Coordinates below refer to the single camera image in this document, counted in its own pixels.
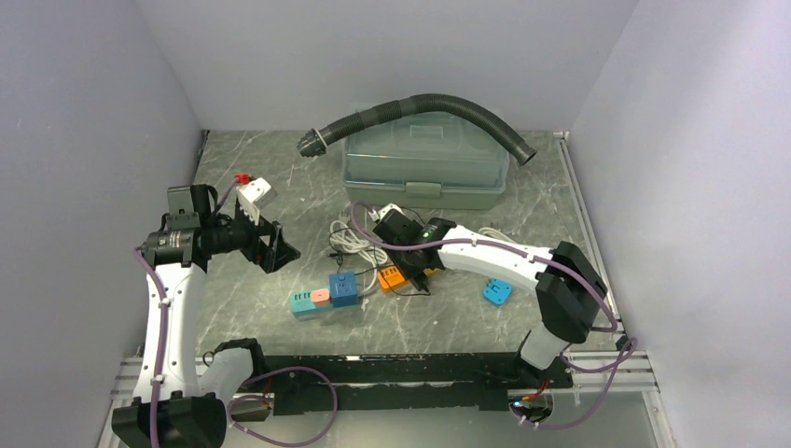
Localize black power adapter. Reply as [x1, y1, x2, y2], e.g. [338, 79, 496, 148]
[405, 269, 430, 295]

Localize orange power strip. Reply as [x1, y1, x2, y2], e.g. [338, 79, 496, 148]
[377, 265, 409, 292]

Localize thin black adapter cable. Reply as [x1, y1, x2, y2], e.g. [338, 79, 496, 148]
[327, 206, 434, 298]

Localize teal power strip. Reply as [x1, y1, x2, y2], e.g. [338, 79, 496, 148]
[289, 290, 334, 319]

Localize pink small block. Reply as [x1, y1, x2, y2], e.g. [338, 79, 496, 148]
[310, 288, 331, 308]

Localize blue cube socket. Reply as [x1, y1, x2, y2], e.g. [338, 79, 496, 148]
[328, 271, 360, 308]

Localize light blue adapter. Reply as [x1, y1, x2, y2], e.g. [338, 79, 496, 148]
[481, 278, 513, 306]

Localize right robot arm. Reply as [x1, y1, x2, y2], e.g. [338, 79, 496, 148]
[369, 204, 617, 387]

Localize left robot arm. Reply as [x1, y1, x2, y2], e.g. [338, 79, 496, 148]
[111, 175, 300, 447]

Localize translucent green storage box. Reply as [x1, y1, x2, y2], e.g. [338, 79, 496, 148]
[341, 112, 510, 210]

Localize black corrugated hose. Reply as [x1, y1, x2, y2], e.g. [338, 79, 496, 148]
[296, 93, 539, 169]

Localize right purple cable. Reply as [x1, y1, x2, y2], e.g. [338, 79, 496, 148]
[347, 201, 638, 432]

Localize aluminium rail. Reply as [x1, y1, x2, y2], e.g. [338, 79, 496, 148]
[110, 350, 659, 399]

